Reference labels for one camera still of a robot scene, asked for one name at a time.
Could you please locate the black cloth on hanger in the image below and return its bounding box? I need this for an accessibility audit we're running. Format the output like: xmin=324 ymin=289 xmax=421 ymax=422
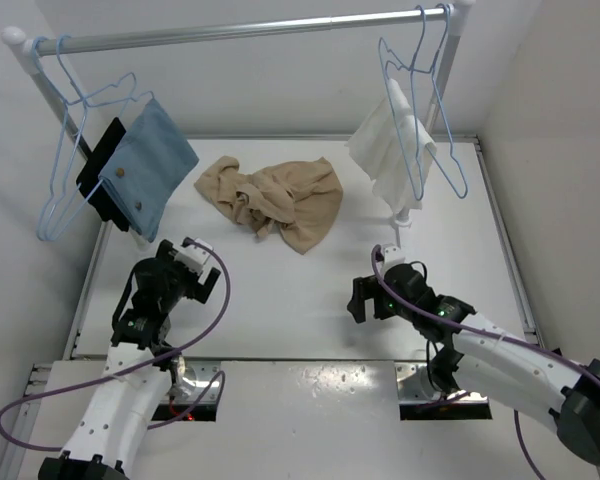
xmin=76 ymin=117 xmax=129 ymax=232

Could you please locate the beige t shirt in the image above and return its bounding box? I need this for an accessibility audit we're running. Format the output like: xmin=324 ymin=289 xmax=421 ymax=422
xmin=194 ymin=156 xmax=344 ymax=255

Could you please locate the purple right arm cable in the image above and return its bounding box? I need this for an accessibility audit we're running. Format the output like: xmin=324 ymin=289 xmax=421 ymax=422
xmin=369 ymin=243 xmax=600 ymax=480

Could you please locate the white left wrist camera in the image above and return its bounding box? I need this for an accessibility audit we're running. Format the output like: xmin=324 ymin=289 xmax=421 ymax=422
xmin=174 ymin=238 xmax=213 ymax=275

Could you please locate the metal base plate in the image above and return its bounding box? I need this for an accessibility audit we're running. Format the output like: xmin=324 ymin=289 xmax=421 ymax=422
xmin=394 ymin=361 xmax=492 ymax=421
xmin=152 ymin=360 xmax=224 ymax=424

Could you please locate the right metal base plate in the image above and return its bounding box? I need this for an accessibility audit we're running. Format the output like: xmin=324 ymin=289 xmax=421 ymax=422
xmin=394 ymin=361 xmax=492 ymax=421

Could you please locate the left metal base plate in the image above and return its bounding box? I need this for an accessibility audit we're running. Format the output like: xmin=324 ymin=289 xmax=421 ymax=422
xmin=152 ymin=360 xmax=224 ymax=424

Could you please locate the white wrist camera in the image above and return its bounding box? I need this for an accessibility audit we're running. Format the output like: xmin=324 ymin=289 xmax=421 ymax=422
xmin=376 ymin=244 xmax=405 ymax=270
xmin=174 ymin=238 xmax=213 ymax=275

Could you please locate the blue hanger with white cloth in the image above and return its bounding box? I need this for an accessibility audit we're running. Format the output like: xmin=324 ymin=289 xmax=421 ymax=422
xmin=377 ymin=5 xmax=427 ymax=201

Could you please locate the metal clothes rack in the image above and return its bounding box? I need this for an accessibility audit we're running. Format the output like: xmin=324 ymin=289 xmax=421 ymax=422
xmin=0 ymin=0 xmax=476 ymax=251

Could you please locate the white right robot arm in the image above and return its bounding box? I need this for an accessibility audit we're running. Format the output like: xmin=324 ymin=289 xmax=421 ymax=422
xmin=347 ymin=263 xmax=600 ymax=467

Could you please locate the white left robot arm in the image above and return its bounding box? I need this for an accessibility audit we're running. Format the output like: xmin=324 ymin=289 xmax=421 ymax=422
xmin=38 ymin=238 xmax=221 ymax=479

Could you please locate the empty light blue hanger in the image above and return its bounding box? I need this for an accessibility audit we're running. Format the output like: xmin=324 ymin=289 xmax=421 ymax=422
xmin=35 ymin=34 xmax=137 ymax=241

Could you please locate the blue hanger with denim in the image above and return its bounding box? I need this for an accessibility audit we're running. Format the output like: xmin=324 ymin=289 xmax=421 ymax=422
xmin=33 ymin=33 xmax=156 ymax=243

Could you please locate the light blue wire hanger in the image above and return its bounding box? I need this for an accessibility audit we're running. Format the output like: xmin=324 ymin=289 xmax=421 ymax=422
xmin=408 ymin=1 xmax=475 ymax=199

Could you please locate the white cloth on hanger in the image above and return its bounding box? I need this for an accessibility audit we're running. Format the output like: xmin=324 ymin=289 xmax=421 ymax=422
xmin=347 ymin=96 xmax=437 ymax=214

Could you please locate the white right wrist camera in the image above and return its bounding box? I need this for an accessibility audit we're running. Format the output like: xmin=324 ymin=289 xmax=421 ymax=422
xmin=376 ymin=244 xmax=405 ymax=270

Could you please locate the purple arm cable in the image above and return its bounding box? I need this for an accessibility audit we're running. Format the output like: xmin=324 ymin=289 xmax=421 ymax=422
xmin=0 ymin=239 xmax=231 ymax=454
xmin=369 ymin=243 xmax=600 ymax=480

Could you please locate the blue denim cloth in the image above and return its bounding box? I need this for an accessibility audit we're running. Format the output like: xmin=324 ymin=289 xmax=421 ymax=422
xmin=98 ymin=99 xmax=199 ymax=242

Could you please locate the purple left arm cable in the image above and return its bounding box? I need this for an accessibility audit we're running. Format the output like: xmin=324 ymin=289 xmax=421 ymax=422
xmin=0 ymin=239 xmax=231 ymax=454

